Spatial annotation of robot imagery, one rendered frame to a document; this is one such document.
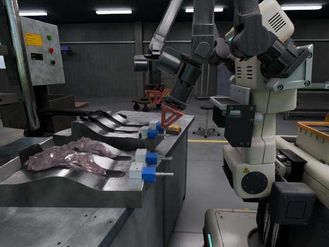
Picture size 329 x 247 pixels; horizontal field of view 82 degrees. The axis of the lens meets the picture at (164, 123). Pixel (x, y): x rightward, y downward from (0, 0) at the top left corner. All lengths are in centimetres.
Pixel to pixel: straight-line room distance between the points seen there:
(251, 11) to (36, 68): 128
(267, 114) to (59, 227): 76
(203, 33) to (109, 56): 903
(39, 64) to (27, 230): 113
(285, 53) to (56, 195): 72
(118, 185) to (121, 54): 894
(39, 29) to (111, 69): 803
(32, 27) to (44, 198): 115
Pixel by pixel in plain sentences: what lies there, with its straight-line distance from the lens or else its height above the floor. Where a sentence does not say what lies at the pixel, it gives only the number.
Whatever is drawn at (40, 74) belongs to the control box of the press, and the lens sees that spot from 152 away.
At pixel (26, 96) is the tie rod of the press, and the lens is 131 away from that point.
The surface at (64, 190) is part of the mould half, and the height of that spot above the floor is 85.
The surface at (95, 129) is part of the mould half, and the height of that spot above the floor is 90.
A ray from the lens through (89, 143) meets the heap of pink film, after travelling 72.
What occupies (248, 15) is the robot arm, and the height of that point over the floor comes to 130.
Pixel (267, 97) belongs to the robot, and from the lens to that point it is 80.
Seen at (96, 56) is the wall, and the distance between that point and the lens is 976.
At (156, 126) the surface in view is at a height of 90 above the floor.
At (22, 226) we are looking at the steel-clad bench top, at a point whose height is 80.
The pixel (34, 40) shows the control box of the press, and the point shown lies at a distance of 153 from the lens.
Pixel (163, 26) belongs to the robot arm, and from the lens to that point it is 98.
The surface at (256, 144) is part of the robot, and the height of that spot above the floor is 89.
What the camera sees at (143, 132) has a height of 90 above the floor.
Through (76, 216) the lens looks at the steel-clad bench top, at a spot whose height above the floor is 80.
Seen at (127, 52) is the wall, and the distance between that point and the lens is 930.
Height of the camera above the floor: 116
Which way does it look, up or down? 15 degrees down
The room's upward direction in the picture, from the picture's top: straight up
